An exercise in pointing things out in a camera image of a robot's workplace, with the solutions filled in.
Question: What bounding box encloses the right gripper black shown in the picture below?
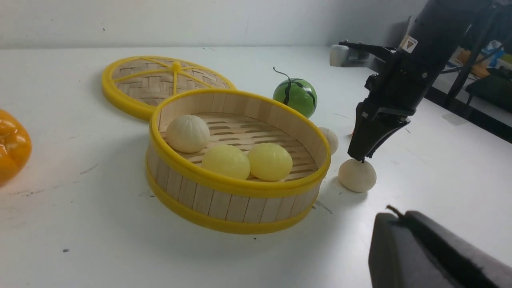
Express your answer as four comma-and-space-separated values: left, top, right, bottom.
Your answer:
348, 52, 430, 162

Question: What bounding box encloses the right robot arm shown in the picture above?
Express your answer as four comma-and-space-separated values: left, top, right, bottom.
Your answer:
348, 0, 491, 162

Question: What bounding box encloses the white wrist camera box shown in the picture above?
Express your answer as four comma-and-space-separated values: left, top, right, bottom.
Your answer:
329, 40, 396, 67

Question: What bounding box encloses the bamboo steamer tray yellow rim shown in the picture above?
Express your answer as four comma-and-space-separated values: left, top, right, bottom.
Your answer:
146, 89, 331, 234

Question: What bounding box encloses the white bun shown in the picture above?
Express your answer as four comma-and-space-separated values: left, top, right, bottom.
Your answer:
165, 114, 210, 154
338, 159, 377, 193
318, 126, 339, 155

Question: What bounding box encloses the yellow bun front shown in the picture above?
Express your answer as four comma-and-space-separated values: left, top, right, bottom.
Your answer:
247, 143, 293, 182

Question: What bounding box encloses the orange toy tangerine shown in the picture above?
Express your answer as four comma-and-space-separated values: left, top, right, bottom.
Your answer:
0, 109, 32, 186

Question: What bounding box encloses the yellow bun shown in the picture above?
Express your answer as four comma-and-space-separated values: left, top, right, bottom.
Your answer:
201, 144, 250, 180
247, 143, 293, 182

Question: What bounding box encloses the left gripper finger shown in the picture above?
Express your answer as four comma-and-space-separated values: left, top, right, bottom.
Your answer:
368, 205, 512, 288

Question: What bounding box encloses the woven bamboo steamer lid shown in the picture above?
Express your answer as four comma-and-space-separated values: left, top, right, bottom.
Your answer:
101, 55, 235, 121

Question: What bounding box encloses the green toy watermelon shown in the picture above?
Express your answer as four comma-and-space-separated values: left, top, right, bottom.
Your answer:
272, 67, 318, 118

